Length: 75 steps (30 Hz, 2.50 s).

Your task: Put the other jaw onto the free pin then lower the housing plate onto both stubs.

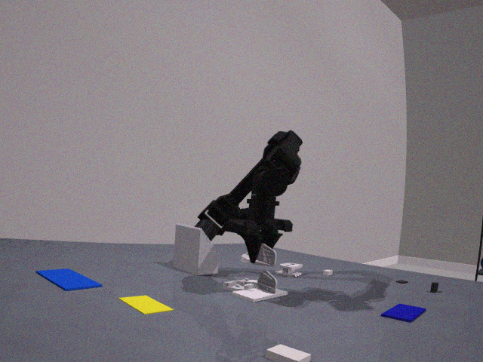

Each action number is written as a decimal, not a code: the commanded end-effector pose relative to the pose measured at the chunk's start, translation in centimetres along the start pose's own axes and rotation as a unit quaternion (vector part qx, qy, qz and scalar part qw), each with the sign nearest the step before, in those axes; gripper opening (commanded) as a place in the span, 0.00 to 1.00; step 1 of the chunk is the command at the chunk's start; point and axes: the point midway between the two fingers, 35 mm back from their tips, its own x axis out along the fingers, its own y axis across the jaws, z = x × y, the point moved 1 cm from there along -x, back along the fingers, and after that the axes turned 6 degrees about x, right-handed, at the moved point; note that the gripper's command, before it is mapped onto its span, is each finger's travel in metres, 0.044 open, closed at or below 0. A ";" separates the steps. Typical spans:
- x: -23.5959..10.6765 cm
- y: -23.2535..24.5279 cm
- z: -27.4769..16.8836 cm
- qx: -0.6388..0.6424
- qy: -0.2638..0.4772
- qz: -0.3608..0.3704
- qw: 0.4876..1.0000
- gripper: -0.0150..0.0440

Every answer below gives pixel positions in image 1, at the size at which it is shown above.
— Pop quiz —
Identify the yellow flat plate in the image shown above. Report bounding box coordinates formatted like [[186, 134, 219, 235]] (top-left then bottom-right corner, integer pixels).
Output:
[[119, 295, 173, 314]]

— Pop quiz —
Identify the blue flat rectangular plate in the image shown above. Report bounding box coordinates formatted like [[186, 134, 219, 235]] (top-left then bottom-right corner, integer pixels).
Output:
[[36, 268, 102, 291]]

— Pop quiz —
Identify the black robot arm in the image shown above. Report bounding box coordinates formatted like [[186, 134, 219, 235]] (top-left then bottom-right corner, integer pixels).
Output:
[[195, 130, 303, 241]]

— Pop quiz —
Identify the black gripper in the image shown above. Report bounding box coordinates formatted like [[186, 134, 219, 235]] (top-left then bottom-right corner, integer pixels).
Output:
[[225, 195, 293, 263]]

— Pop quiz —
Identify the blue flat square plate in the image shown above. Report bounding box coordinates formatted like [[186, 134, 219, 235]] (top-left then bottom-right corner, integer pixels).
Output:
[[381, 304, 426, 323]]

